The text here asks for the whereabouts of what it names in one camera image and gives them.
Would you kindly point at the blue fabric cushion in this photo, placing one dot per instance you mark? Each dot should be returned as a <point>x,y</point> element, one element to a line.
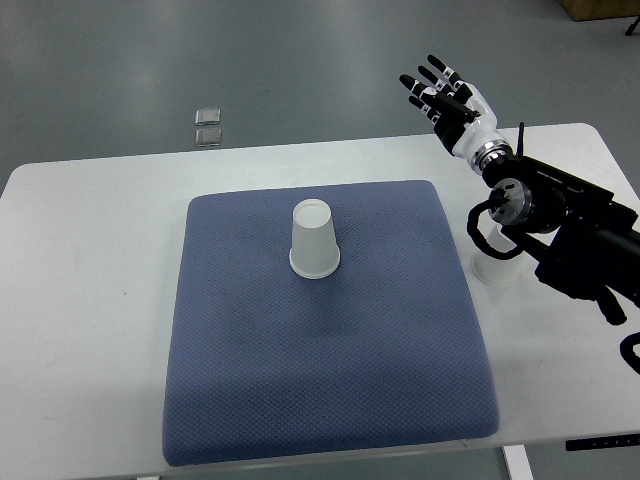
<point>386,351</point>

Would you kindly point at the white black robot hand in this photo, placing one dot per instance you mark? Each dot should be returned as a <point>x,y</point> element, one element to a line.
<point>461,117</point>

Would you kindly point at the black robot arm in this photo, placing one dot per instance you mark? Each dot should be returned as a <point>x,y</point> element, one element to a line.
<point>584,242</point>

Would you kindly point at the white table leg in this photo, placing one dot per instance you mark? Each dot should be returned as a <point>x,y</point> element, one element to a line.
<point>517,463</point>

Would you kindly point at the metal floor plate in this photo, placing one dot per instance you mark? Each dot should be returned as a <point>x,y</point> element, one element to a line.
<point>207,116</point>
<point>208,137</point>

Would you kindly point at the black table control panel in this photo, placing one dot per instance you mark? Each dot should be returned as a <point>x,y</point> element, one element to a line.
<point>603,442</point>

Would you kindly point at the white paper cup on cushion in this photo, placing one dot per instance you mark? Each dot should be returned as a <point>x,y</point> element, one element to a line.
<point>314,253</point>

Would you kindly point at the upper metal floor plate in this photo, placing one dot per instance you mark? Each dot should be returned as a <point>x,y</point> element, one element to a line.
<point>207,116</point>

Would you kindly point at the black tripod leg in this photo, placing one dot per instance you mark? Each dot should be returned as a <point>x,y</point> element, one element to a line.
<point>632,27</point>

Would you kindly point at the brown cardboard box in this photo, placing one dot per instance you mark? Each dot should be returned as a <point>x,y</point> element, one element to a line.
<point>588,10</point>

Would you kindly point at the lower metal floor plate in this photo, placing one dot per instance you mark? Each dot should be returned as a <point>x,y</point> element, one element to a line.
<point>208,137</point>

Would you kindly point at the white paper cup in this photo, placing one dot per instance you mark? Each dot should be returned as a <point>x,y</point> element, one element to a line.
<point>314,253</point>
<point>495,272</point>

